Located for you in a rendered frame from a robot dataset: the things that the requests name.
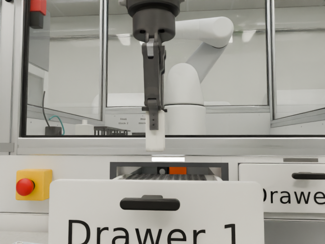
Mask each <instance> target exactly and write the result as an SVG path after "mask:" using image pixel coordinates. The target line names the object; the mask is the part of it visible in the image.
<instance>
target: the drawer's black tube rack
mask: <svg viewBox="0 0 325 244"><path fill-rule="evenodd" d="M125 180H181V181H207V179H206V177H205V175H204V174H132V175H131V176H129V177H127V178H126V179H125Z"/></svg>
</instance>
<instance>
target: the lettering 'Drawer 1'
mask: <svg viewBox="0 0 325 244"><path fill-rule="evenodd" d="M72 223H79V224H82V225H84V226H85V228H86V231H87V236H86V240H85V241H84V242H83V243H82V244H87V243H88V242H89V240H90V228H89V225H88V224H87V223H86V222H84V221H81V220H69V231H68V244H72ZM224 228H225V229H226V228H231V233H232V244H236V232H235V224H228V225H224ZM103 230H108V231H109V227H104V228H102V229H101V230H100V228H99V227H97V244H100V235H101V232H102V231H103ZM117 230H121V231H123V232H125V236H116V237H114V238H113V240H112V244H115V241H116V239H125V244H129V233H128V231H127V230H126V229H125V228H114V229H113V232H114V231H117ZM135 231H136V235H137V239H138V243H139V244H146V241H147V237H148V234H149V237H150V241H151V244H154V241H153V237H152V233H151V229H147V230H146V233H145V237H144V241H143V243H142V241H141V237H140V233H139V229H135ZM161 232H162V229H159V231H158V235H157V239H156V243H155V244H159V240H160V236H161ZM174 232H180V233H181V234H182V236H183V238H171V236H172V234H173V233H174ZM199 233H206V230H204V229H202V230H199V231H198V232H197V230H193V244H197V236H198V234H199ZM171 241H186V234H185V232H184V231H182V230H180V229H173V230H171V231H170V232H169V234H168V237H167V243H168V244H171Z"/></svg>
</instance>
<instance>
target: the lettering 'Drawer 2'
mask: <svg viewBox="0 0 325 244"><path fill-rule="evenodd" d="M263 192H264V199H263V200H264V201H265V200H266V190H265V189H263ZM270 192H271V203H273V194H274V193H278V192H277V191H274V192H273V191H270ZM281 193H287V194H288V196H282V197H281V198H280V202H281V203H283V204H286V203H289V204H291V197H290V193H289V192H287V191H282V192H281ZM294 193H295V197H296V200H297V203H298V204H300V202H301V198H302V195H303V198H304V201H305V204H308V201H309V197H310V192H308V196H307V200H306V198H305V195H304V192H301V194H300V198H299V200H298V197H297V193H296V192H294ZM319 193H321V194H322V195H323V197H316V195H317V194H319ZM282 198H288V201H287V202H283V201H282ZM317 198H325V194H324V193H323V192H316V193H315V194H314V201H315V202H316V203H317V204H325V202H322V203H319V202H317V200H316V199H317Z"/></svg>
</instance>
